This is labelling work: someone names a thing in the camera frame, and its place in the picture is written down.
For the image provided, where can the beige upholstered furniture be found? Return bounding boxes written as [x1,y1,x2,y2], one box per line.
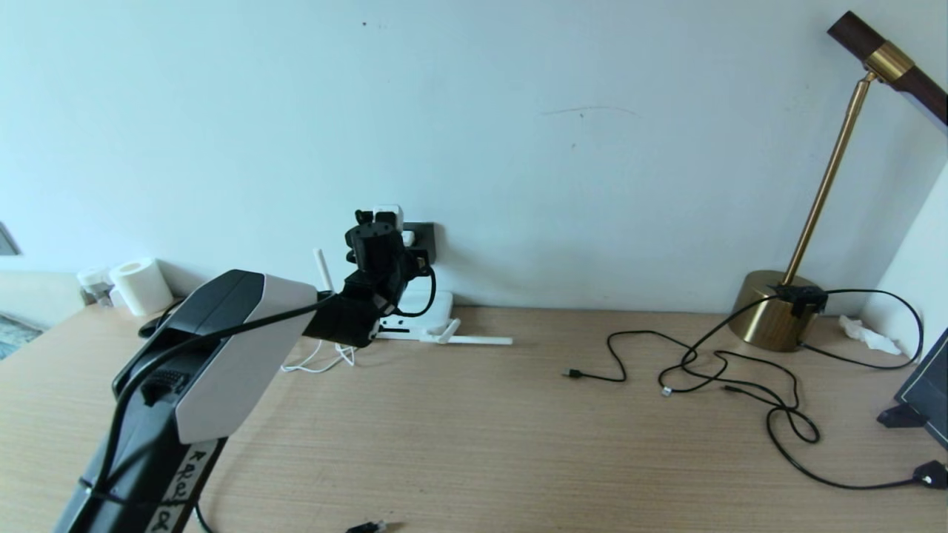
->
[0,272,86,330]

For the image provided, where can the black lamp power cable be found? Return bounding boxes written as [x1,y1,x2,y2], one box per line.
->
[798,289,924,371]

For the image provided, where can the brass desk lamp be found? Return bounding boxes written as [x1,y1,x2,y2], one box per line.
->
[727,10,948,352]

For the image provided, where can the patterned grey fabric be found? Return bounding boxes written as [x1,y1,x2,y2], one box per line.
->
[0,315,44,361]

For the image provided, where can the black cable with silver tip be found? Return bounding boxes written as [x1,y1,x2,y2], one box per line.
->
[658,292,787,397]

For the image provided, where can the black usb cables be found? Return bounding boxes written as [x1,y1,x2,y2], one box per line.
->
[561,331,821,445]

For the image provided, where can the grey wall power socket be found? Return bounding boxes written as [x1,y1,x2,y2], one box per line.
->
[404,222,436,265]

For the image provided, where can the white toilet paper roll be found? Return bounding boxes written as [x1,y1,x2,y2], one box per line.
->
[110,258,173,317]

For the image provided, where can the white router with antennas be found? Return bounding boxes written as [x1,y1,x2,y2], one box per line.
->
[316,248,513,346]

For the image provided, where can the black ethernet cable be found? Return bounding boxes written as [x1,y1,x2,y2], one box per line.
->
[193,503,387,533]

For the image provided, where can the black adapter block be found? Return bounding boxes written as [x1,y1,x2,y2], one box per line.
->
[770,284,829,318]

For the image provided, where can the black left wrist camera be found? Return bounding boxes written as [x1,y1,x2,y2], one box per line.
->
[354,204,404,230]

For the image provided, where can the white adapter cable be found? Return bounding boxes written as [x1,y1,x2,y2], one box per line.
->
[281,341,356,373]

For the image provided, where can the crumpled white tissue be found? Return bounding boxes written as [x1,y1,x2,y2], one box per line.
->
[838,315,902,355]

